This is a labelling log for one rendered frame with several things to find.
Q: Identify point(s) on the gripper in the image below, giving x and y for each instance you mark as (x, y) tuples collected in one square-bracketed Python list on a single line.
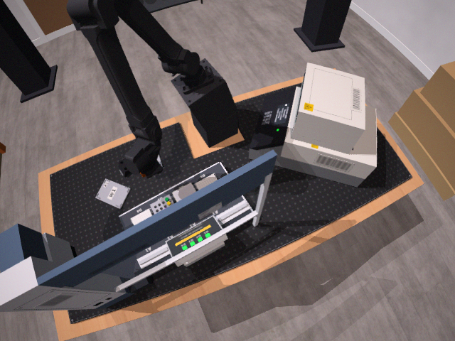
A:
[(157, 169)]

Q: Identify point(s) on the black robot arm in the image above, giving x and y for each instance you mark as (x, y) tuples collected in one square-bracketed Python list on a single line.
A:
[(96, 19)]

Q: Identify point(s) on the white thermal cycler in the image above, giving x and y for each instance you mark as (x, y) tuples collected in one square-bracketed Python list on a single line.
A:
[(334, 135)]

